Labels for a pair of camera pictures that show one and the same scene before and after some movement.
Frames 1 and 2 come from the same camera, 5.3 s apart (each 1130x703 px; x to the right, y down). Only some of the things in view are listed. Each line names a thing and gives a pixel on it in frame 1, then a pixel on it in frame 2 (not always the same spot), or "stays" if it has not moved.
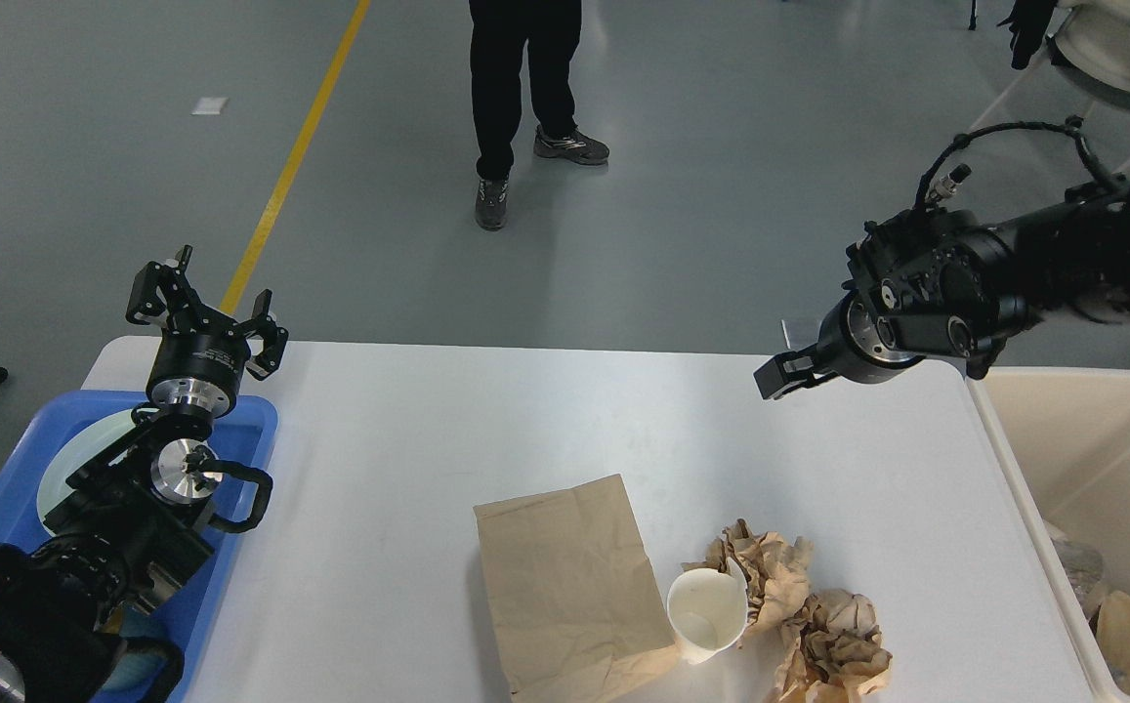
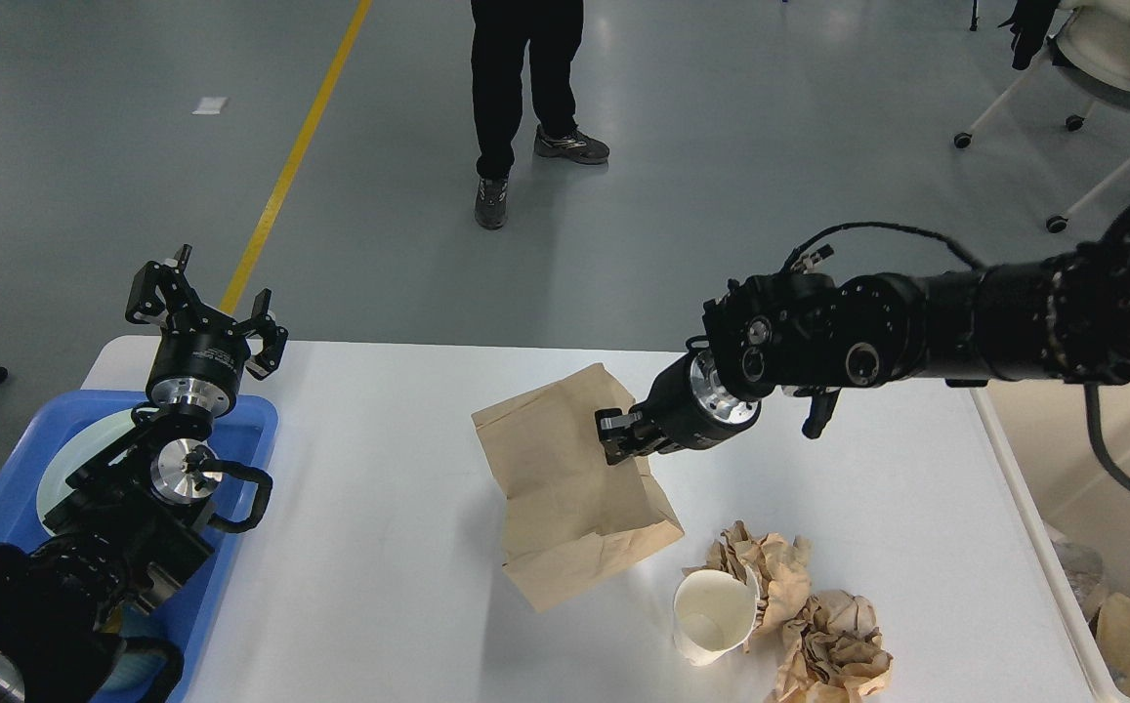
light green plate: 85,445 stays
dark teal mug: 152,662 stays
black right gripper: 848,344 to 689,405
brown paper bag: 579,609 to 570,518
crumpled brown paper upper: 776,573 stays
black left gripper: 201,357 stays
